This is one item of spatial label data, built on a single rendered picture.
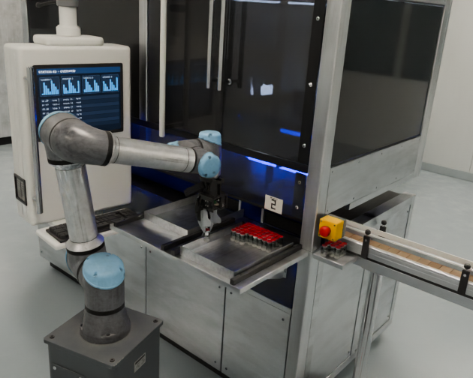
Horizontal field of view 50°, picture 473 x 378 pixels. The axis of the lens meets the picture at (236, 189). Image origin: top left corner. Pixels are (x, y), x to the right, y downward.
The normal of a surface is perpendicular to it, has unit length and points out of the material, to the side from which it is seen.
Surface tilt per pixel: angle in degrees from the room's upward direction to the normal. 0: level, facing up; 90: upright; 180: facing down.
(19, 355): 0
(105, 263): 7
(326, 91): 90
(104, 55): 90
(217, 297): 90
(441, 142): 90
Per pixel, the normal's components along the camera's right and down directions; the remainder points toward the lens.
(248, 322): -0.65, 0.22
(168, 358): 0.06, -0.94
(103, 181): 0.68, 0.29
